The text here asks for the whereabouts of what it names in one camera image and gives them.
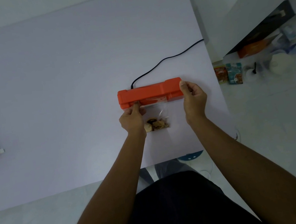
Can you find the person's left hand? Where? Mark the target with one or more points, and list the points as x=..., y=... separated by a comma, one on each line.
x=131, y=120

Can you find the person's right hand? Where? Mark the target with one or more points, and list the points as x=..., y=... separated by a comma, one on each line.
x=195, y=101

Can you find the person's right thumb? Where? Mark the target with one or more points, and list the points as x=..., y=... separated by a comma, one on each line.
x=183, y=87

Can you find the person's left thumb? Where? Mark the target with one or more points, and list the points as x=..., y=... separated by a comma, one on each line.
x=136, y=107

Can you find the orange vacuum sealer machine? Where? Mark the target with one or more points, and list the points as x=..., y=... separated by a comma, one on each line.
x=148, y=91

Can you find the clear plastic bag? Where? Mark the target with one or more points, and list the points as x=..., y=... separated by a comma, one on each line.
x=161, y=111

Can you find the person's right forearm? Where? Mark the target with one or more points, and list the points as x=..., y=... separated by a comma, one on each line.
x=254, y=178

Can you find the person's left forearm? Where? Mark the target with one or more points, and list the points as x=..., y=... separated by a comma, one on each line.
x=113, y=196

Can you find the mixed snacks in bag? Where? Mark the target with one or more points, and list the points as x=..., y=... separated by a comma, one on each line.
x=156, y=124

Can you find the red snack packet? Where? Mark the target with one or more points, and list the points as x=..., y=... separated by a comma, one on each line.
x=221, y=74

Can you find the teal snack packet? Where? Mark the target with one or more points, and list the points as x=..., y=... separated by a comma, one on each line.
x=234, y=73

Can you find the clear cup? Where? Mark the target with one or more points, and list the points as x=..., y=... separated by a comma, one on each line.
x=250, y=71

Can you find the blue round stool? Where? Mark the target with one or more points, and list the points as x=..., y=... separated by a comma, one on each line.
x=190, y=156

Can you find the black spoon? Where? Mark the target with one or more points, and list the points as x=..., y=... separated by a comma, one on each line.
x=254, y=68

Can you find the orange packet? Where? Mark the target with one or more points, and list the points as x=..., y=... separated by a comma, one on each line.
x=253, y=47

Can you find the white round container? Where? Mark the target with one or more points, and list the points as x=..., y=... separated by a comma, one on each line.
x=280, y=62

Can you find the white cabinet with black base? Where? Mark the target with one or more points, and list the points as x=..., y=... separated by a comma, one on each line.
x=247, y=2

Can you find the person's black shorts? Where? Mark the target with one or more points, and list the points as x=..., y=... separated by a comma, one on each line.
x=182, y=209

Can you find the clear blue plastic bags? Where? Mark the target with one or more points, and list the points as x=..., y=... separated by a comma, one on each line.
x=288, y=39

